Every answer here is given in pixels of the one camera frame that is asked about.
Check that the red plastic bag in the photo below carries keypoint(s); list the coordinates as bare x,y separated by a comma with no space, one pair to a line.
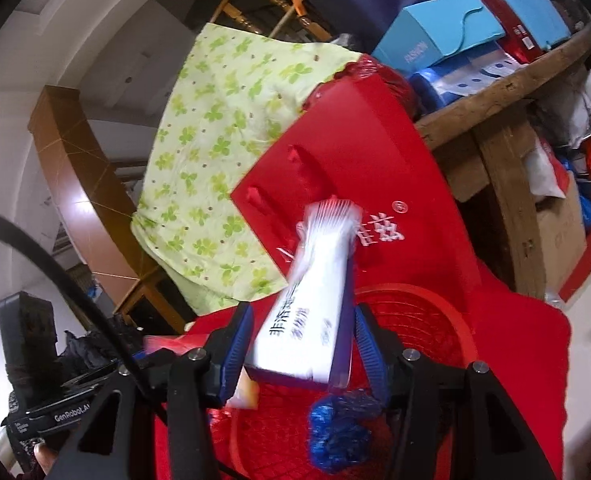
395,82

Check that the wooden table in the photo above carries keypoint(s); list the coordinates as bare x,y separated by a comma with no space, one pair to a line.
505,185

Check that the cardboard box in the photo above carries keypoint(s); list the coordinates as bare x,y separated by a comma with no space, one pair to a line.
560,245

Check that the green floral blanket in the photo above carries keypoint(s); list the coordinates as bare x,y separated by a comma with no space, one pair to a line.
215,160

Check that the white tube box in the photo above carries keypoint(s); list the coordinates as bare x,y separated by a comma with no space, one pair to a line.
300,320

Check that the grey white plastic bags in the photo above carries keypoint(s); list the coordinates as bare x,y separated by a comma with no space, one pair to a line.
575,105

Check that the red cloth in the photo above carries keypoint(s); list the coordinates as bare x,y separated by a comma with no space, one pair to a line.
520,350

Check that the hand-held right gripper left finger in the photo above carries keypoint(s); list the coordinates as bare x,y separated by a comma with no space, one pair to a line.
238,345

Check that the white sack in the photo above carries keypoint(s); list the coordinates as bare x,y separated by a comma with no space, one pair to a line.
545,170

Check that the wooden chair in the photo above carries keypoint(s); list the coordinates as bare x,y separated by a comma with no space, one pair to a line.
248,24

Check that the red paper bag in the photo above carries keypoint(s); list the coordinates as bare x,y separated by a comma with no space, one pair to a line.
355,160

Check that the person's left hand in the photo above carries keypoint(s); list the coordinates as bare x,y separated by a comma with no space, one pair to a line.
45,457

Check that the brown wooden cabinet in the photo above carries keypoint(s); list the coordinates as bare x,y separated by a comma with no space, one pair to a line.
70,170

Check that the blue plastic bag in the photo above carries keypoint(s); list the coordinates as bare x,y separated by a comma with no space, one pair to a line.
588,212

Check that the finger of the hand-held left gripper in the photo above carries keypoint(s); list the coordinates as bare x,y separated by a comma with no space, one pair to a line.
150,367

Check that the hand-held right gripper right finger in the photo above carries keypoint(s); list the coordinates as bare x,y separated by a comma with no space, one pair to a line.
368,345

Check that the white blue dotted box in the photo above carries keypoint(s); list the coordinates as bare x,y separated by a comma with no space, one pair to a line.
475,72

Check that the light blue box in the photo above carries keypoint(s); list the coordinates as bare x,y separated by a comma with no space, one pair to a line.
525,5
425,35

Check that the red plastic basket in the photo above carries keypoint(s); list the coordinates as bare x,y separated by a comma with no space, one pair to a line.
425,320

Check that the orange wrapper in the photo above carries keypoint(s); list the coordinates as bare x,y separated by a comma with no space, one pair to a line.
245,395

